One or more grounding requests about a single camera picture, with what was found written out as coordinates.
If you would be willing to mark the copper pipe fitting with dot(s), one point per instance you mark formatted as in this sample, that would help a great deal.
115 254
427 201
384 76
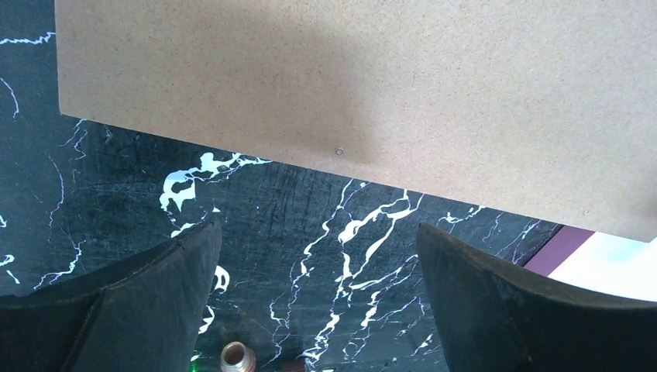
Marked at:
238 357

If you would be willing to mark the printed photo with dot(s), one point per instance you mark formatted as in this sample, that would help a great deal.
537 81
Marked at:
612 265

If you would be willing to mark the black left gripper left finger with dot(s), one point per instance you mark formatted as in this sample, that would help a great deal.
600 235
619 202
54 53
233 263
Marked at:
142 313

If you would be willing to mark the brown backing board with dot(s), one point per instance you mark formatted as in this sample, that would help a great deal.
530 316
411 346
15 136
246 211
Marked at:
540 108

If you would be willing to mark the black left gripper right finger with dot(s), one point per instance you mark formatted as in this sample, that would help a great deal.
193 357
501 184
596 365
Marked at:
492 315

